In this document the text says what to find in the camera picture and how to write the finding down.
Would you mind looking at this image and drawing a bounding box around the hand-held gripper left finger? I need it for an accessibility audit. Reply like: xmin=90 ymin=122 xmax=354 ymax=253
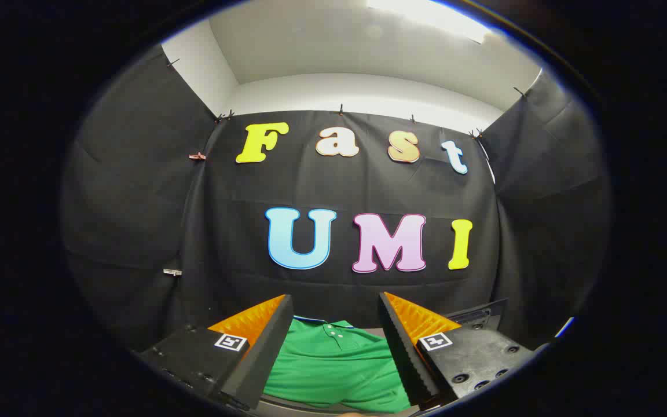
xmin=134 ymin=294 xmax=295 ymax=413

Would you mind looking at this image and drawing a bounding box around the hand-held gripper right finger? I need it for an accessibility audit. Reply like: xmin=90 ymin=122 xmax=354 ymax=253
xmin=378 ymin=291 xmax=537 ymax=409

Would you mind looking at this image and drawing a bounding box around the green polo shirt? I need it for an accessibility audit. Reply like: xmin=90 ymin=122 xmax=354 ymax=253
xmin=263 ymin=316 xmax=412 ymax=413

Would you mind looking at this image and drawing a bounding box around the black backdrop cloth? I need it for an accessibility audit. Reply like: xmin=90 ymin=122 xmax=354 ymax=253
xmin=60 ymin=43 xmax=612 ymax=354

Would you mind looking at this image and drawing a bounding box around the row of black clips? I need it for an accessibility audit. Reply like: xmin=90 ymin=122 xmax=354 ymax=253
xmin=166 ymin=57 xmax=526 ymax=140

